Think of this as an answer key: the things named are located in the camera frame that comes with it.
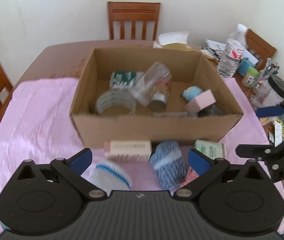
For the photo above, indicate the clear capsule bottle silver cap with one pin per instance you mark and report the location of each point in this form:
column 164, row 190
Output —
column 153, row 88

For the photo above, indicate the green white medicine box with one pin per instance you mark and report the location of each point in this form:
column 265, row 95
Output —
column 124, row 80

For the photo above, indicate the clear jar black lid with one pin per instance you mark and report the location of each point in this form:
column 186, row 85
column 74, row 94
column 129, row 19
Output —
column 270, row 93

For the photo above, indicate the green white tissue pack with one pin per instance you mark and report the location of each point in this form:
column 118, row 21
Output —
column 212, row 150

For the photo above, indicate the green lid container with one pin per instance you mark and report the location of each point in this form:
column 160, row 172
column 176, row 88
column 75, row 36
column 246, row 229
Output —
column 250, row 77

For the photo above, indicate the wooden chair right side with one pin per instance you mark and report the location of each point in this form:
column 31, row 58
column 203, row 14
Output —
column 259, row 47

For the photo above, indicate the clear plastic water bottle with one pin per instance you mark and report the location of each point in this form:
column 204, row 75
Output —
column 233, row 52

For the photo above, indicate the beige pink small box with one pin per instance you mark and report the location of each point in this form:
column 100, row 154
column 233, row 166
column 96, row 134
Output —
column 128, row 150

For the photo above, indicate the blue white round toy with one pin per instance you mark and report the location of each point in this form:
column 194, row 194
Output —
column 191, row 92

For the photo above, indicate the blue knit sock roll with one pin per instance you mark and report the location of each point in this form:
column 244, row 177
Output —
column 168, row 164

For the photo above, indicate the grey plush cat toy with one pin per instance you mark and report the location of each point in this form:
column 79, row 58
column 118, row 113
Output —
column 212, row 110

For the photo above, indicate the pink tablecloth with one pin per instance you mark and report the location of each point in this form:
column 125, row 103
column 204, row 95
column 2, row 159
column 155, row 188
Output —
column 37, row 125

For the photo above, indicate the white paper on chair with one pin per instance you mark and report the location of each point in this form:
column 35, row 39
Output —
column 172, row 38

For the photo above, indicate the teal box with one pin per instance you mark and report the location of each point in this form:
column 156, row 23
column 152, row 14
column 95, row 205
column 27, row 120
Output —
column 244, row 64

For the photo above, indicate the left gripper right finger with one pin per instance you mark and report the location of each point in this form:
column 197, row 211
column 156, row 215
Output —
column 233, row 198

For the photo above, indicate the pink rectangular box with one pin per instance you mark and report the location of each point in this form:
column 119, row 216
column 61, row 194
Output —
column 200, row 102

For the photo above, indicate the white sock roll blue stripe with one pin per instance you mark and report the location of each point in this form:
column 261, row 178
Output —
column 108, row 176

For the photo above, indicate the clear tape roll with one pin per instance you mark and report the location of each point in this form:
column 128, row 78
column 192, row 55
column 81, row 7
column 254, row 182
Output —
column 115, row 98

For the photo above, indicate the brown cardboard box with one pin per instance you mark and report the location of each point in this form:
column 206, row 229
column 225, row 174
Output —
column 175, row 123

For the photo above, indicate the pink knit sock roll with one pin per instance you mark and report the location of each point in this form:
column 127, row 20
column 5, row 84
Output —
column 190, row 176

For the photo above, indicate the wooden chair behind table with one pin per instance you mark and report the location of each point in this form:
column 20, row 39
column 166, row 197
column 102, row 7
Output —
column 133, row 12

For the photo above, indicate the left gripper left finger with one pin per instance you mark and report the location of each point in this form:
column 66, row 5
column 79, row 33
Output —
column 47, row 197

